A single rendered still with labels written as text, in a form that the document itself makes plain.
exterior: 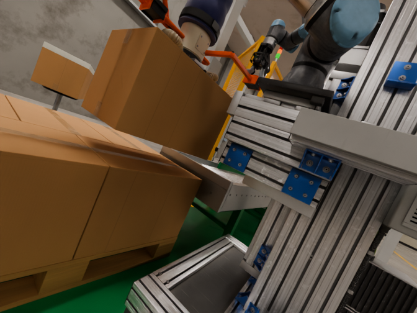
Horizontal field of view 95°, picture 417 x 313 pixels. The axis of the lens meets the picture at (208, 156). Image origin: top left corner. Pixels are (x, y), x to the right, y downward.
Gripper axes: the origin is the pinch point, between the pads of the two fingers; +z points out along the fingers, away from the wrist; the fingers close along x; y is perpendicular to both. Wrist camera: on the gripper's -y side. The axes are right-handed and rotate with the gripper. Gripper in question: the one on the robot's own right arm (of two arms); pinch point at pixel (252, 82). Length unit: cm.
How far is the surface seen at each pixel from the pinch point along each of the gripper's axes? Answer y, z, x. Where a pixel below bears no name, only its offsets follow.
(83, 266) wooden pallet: 49, 111, -2
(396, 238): -295, 45, 137
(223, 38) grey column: -76, -85, -122
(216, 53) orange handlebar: 26.6, 1.4, -9.5
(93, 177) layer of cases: 60, 73, -3
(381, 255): -296, 77, 132
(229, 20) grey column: -74, -107, -122
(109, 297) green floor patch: 38, 121, 9
